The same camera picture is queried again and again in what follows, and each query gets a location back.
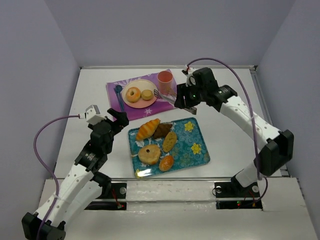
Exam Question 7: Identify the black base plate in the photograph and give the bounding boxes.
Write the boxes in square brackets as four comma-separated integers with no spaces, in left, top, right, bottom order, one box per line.
[85,182,127,211]
[212,181,263,210]

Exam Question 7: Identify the pale sugared donut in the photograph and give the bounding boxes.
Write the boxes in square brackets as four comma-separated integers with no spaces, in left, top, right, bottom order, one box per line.
[138,144,161,165]

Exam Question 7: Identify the dark chocolate bread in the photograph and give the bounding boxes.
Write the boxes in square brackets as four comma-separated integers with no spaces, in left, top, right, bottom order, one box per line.
[152,123,173,139]

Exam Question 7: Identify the small round muffin bread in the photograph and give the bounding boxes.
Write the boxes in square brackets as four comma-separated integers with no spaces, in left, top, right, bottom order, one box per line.
[141,89,154,101]

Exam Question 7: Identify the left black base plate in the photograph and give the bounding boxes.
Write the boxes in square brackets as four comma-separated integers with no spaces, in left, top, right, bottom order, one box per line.
[85,182,127,211]

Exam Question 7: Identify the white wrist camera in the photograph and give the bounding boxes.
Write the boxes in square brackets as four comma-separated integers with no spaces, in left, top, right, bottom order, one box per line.
[182,65,196,87]
[85,104,105,125]

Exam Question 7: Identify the pink cup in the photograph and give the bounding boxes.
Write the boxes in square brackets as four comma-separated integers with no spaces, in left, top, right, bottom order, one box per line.
[157,70,173,95]

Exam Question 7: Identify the purple cable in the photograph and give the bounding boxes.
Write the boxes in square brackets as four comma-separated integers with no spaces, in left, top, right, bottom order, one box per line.
[183,57,269,201]
[33,114,86,238]

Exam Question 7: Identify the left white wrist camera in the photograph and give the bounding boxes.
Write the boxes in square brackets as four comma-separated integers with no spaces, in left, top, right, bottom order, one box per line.
[85,104,105,125]

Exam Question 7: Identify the cream and pink plate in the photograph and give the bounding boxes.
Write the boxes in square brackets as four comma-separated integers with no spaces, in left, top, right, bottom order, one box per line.
[121,79,158,109]

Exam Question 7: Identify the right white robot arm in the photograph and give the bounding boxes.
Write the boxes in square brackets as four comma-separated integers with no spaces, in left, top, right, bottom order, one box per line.
[174,66,294,192]

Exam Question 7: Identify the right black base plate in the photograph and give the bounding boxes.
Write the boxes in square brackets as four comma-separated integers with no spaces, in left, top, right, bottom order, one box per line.
[212,181,263,210]

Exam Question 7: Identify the aluminium frame rail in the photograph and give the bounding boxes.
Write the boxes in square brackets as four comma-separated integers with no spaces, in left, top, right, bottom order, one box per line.
[80,65,257,71]

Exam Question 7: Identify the metal tongs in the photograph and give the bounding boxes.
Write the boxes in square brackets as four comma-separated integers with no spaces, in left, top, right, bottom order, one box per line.
[153,89,197,115]

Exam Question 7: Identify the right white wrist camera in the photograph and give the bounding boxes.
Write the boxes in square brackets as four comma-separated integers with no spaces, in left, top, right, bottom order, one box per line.
[182,65,196,87]

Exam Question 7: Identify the striped orange croissant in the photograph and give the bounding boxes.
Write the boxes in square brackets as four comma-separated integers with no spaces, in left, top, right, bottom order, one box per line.
[135,118,161,141]

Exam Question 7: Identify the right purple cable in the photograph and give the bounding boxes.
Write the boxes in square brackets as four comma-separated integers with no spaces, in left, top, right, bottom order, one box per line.
[183,57,269,201]

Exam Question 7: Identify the purple floral placemat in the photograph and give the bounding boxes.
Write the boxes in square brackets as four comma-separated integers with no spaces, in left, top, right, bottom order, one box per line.
[106,72,174,121]

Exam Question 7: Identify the blue plastic spoon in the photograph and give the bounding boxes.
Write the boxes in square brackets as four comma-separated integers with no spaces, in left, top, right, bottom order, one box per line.
[114,84,125,112]

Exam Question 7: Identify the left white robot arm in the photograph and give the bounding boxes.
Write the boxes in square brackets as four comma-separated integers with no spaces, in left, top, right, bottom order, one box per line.
[21,105,129,240]

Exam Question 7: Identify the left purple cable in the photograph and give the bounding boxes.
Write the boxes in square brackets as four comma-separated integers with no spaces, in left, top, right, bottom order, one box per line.
[33,114,86,238]

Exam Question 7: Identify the small orange bun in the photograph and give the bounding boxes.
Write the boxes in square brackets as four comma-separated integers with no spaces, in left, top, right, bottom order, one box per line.
[158,155,174,172]

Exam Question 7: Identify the orange glazed donut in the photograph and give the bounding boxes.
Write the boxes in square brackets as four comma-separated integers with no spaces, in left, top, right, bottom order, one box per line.
[125,87,141,103]

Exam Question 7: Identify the oval seeded bread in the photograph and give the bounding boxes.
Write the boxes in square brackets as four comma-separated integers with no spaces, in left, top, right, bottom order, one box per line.
[162,131,177,153]

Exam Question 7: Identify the blue floral tray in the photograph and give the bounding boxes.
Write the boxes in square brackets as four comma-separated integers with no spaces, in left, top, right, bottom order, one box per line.
[128,117,211,179]

